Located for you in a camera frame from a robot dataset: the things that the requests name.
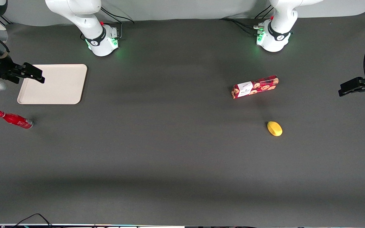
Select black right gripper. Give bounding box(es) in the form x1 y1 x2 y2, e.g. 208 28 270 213
0 56 45 84

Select red coke bottle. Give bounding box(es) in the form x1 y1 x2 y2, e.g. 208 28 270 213
0 110 34 130

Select beige plastic tray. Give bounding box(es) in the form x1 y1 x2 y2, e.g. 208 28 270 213
17 64 88 105

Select yellow lemon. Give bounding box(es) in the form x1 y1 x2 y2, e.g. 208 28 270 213
267 121 283 137

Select red cookie box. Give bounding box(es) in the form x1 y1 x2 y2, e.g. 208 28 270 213
231 75 279 99

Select dark grey table mat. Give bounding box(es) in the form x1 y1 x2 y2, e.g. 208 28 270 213
0 11 365 227

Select black right arm base cables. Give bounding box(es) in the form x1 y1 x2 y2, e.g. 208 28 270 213
80 6 135 41

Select black arm base cables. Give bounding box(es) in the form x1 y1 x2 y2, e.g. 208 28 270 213
219 4 273 36
80 6 135 41

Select black left arm base cables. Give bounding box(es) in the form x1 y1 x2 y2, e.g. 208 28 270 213
219 4 273 36

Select thin black cable loop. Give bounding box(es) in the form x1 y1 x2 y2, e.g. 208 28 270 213
11 213 54 228

